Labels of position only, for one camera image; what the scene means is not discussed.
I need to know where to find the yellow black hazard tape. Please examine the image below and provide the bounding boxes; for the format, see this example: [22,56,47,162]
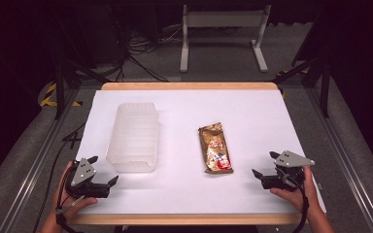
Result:
[39,82,84,108]

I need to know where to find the gold snack packet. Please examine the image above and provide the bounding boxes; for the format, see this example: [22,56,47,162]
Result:
[197,121,235,175]

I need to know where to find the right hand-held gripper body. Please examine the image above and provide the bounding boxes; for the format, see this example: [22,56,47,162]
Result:
[260,150,316,192]

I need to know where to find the person's right hand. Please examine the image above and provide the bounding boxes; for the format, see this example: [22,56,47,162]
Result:
[269,165,321,213]

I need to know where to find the white metal stand frame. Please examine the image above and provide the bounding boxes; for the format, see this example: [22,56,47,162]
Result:
[179,4,272,74]

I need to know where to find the thin black floor cable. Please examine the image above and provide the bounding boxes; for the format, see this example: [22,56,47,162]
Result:
[32,121,87,233]

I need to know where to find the white paper table sheet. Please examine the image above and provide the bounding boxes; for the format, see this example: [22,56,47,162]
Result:
[75,89,327,216]

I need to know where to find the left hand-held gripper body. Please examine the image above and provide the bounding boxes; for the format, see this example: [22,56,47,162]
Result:
[65,157,112,199]

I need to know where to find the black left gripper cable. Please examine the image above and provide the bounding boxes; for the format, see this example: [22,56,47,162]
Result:
[54,168,86,233]

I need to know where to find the black tripod stand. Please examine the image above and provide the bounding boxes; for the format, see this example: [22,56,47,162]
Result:
[271,52,333,118]
[51,54,112,121]

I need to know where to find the bundle of black floor cables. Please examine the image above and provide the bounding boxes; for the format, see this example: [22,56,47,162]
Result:
[108,4,184,83]

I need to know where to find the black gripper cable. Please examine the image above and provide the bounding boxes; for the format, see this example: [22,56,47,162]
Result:
[54,168,86,233]
[280,168,311,233]

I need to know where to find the translucent plastic container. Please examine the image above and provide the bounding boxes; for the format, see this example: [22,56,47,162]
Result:
[105,102,160,174]

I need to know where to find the person's left hand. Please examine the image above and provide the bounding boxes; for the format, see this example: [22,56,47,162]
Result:
[50,161,99,225]

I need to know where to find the aluminium rail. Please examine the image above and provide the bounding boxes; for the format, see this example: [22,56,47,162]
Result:
[305,86,373,233]
[0,88,83,233]

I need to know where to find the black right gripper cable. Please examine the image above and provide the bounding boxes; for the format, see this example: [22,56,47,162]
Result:
[280,168,311,233]

